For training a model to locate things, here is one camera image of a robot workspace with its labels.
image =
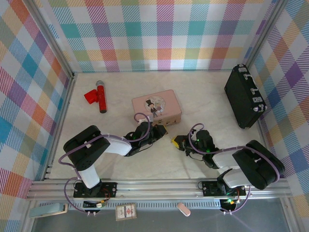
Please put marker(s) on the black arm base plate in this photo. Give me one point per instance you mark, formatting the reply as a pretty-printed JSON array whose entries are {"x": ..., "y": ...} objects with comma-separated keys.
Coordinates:
[
  {"x": 210, "y": 188},
  {"x": 108, "y": 189}
]

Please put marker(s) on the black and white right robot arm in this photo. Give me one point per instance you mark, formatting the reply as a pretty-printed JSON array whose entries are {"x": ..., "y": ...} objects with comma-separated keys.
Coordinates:
[{"x": 251, "y": 164}]

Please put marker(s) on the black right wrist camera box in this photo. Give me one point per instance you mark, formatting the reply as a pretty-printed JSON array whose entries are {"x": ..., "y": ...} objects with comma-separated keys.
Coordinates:
[{"x": 202, "y": 136}]

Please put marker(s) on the black suitcase with metal clasps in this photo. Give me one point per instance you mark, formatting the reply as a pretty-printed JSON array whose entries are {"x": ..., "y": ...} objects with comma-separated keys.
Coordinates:
[{"x": 242, "y": 99}]

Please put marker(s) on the controller board with green light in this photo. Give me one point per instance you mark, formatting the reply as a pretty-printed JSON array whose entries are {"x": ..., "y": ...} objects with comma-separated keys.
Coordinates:
[{"x": 229, "y": 201}]

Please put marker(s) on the light blue phone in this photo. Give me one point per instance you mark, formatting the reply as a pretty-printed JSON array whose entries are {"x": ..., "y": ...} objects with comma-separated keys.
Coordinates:
[{"x": 47, "y": 210}]

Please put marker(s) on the small printed card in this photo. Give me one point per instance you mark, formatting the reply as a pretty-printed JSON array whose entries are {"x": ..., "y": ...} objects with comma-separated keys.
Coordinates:
[{"x": 125, "y": 212}]

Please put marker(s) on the red glitter microphone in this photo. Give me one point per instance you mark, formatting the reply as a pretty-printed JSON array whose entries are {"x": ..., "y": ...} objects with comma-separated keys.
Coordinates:
[{"x": 102, "y": 97}]

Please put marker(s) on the aluminium frame corner post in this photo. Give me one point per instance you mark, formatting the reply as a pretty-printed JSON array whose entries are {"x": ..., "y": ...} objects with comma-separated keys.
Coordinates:
[
  {"x": 265, "y": 33},
  {"x": 50, "y": 38}
]

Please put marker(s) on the pink and white eraser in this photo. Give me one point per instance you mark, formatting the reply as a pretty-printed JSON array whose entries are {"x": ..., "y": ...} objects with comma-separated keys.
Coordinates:
[{"x": 184, "y": 209}]

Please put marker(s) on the pink tin box with cartoon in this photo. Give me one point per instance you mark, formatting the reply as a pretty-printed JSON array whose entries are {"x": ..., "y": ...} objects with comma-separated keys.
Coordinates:
[{"x": 154, "y": 106}]

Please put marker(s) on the aluminium mounting rail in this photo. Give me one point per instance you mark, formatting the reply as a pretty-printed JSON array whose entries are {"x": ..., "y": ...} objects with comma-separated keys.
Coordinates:
[{"x": 157, "y": 189}]

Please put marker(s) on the yellow power connector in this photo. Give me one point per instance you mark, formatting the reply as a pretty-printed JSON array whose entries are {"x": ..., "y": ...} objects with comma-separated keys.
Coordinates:
[{"x": 101, "y": 204}]

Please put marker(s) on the red plastic block toy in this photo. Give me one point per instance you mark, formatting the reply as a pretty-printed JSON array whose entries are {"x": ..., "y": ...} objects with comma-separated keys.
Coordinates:
[{"x": 90, "y": 97}]

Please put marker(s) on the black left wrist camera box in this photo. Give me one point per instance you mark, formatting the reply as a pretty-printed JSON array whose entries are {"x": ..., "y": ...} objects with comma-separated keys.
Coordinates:
[{"x": 147, "y": 128}]

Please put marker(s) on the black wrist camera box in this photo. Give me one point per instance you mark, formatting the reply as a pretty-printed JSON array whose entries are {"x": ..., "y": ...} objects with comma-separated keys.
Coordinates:
[
  {"x": 202, "y": 136},
  {"x": 147, "y": 128}
]

